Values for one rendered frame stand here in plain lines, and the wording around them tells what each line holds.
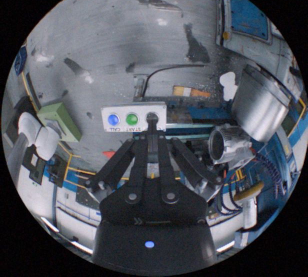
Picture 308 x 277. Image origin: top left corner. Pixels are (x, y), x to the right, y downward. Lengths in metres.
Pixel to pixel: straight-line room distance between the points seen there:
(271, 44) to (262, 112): 0.20
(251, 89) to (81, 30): 0.67
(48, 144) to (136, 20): 0.82
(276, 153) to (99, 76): 0.98
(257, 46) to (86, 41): 0.61
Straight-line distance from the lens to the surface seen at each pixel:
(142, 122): 0.28
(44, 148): 0.80
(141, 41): 0.46
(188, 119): 0.52
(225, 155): 0.53
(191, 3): 0.52
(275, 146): 0.69
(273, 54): 0.32
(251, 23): 0.38
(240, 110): 0.40
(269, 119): 0.38
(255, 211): 0.61
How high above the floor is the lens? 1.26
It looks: 44 degrees down
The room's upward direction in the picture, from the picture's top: 178 degrees clockwise
